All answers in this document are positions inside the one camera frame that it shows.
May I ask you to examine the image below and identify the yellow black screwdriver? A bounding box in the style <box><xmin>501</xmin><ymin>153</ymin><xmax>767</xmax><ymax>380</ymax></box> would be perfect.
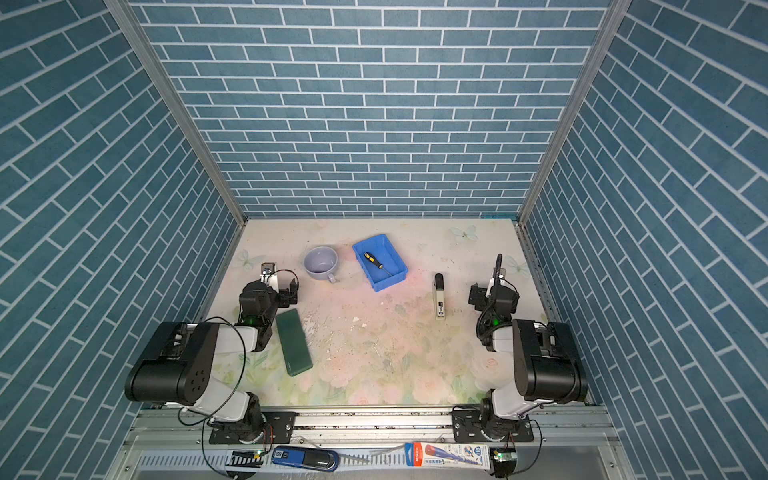
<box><xmin>363</xmin><ymin>251</ymin><xmax>393</xmax><ymax>277</ymax></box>

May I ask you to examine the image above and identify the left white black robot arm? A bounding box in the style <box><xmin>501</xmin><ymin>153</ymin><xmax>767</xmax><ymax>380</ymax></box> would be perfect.
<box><xmin>125</xmin><ymin>263</ymin><xmax>300</xmax><ymax>447</ymax></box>

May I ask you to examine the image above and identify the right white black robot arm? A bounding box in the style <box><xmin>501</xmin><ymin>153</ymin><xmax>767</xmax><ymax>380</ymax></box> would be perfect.
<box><xmin>468</xmin><ymin>254</ymin><xmax>588</xmax><ymax>441</ymax></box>

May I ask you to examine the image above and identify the blue plastic bin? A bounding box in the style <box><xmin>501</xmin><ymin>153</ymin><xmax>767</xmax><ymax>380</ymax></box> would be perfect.
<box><xmin>353</xmin><ymin>234</ymin><xmax>408</xmax><ymax>292</ymax></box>

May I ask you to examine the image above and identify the grey ceramic mug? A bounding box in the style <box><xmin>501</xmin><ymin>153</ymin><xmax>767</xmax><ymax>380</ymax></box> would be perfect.
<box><xmin>302</xmin><ymin>246</ymin><xmax>339</xmax><ymax>283</ymax></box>

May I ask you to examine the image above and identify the dark green flat case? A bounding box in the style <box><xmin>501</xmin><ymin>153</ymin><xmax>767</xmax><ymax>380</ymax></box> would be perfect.
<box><xmin>276</xmin><ymin>309</ymin><xmax>313</xmax><ymax>377</ymax></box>

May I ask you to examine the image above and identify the black silver stapler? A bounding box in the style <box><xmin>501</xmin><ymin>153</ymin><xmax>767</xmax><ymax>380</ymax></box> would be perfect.
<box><xmin>434</xmin><ymin>273</ymin><xmax>446</xmax><ymax>318</ymax></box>

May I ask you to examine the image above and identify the right green circuit board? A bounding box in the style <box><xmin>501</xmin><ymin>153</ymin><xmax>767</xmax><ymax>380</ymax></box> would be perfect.
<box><xmin>491</xmin><ymin>448</ymin><xmax>518</xmax><ymax>465</ymax></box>

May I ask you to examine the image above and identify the green circuit board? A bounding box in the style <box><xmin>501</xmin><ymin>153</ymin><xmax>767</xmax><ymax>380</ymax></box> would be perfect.
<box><xmin>225</xmin><ymin>450</ymin><xmax>264</xmax><ymax>472</ymax></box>
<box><xmin>491</xmin><ymin>448</ymin><xmax>518</xmax><ymax>465</ymax></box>

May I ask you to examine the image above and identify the left green circuit board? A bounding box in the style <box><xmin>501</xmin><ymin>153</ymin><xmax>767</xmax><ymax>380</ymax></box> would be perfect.
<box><xmin>225</xmin><ymin>450</ymin><xmax>264</xmax><ymax>472</ymax></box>

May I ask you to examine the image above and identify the blue black handheld device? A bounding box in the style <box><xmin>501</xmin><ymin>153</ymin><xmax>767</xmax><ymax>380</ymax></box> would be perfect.
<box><xmin>272</xmin><ymin>446</ymin><xmax>340</xmax><ymax>472</ymax></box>

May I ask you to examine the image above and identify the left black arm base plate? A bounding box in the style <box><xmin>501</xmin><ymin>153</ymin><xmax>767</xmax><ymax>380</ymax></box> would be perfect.
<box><xmin>209</xmin><ymin>411</ymin><xmax>296</xmax><ymax>446</ymax></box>

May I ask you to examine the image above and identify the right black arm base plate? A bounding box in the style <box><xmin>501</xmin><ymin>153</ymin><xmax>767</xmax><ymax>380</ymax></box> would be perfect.
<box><xmin>451</xmin><ymin>408</ymin><xmax>534</xmax><ymax>443</ymax></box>

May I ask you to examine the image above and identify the aluminium mounting rail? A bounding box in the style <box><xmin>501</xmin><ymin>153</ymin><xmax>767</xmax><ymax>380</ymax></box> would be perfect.
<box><xmin>119</xmin><ymin>404</ymin><xmax>625</xmax><ymax>457</ymax></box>

